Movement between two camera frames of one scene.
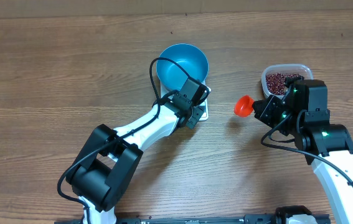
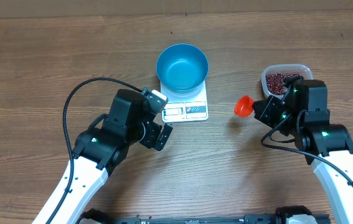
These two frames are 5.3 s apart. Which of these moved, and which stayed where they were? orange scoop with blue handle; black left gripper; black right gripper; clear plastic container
Moved: black left gripper
Stayed: black right gripper; clear plastic container; orange scoop with blue handle
